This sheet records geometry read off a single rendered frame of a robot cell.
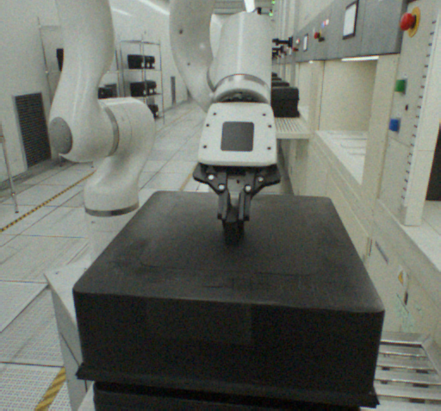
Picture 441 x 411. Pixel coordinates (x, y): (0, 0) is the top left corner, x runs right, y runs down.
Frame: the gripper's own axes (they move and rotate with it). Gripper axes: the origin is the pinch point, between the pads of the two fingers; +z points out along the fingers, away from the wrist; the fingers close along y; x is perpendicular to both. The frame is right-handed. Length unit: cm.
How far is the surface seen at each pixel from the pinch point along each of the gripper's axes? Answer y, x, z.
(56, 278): -45, 43, 2
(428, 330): 39, 42, 8
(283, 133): 19, 173, -132
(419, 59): 39, 24, -50
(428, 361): 33.3, 31.4, 13.9
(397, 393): 25.7, 26.1, 19.1
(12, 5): -265, 200, -306
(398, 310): 38, 56, 2
